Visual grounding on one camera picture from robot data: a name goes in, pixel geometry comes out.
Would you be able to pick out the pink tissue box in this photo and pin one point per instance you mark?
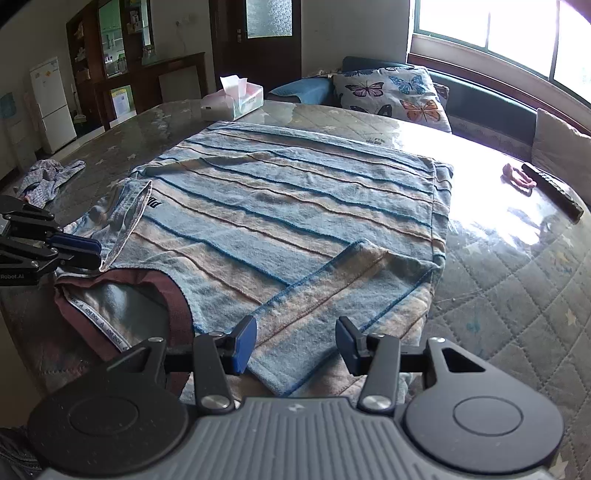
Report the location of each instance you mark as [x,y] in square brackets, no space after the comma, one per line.
[244,99]

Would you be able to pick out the dark wooden cabinet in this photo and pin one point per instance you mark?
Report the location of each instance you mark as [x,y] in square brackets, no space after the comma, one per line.
[138,87]

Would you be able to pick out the dark door with frosted glass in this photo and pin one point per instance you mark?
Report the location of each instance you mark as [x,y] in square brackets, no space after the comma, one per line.
[272,60]

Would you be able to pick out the large window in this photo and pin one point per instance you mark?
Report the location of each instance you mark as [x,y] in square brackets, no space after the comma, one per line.
[517,27]

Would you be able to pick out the plain beige pillow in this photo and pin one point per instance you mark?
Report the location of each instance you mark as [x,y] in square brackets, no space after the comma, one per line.
[563,147]

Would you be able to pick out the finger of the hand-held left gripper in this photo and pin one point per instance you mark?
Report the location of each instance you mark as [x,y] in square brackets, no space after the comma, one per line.
[76,243]
[78,261]

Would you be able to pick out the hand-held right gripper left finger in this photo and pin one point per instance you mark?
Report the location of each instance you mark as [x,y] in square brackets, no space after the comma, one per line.
[244,346]

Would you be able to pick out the butterfly print pillow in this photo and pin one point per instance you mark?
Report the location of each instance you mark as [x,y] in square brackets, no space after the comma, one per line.
[392,92]

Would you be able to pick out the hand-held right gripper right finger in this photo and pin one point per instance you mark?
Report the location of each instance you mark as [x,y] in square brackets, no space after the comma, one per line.
[348,346]

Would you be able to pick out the blue cushion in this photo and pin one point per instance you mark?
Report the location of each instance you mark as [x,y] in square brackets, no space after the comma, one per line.
[300,90]

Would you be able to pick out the small patterned cloth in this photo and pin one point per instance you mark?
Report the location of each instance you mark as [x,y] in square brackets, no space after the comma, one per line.
[46,177]

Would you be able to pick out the white cabinet panel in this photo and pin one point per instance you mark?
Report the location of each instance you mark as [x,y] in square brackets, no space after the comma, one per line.
[180,83]

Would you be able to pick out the pink hair scrunchie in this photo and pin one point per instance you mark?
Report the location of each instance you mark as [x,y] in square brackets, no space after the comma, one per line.
[510,171]

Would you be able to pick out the white refrigerator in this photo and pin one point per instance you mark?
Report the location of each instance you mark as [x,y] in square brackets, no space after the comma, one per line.
[51,106]

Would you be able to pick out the blue striped shirt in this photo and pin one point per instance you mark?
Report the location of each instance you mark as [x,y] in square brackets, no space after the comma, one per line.
[277,221]

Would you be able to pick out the black remote control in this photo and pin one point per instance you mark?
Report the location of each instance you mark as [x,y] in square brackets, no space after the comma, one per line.
[549,187]

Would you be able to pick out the blue sofa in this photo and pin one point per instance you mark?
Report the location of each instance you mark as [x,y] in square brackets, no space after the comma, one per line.
[475,104]

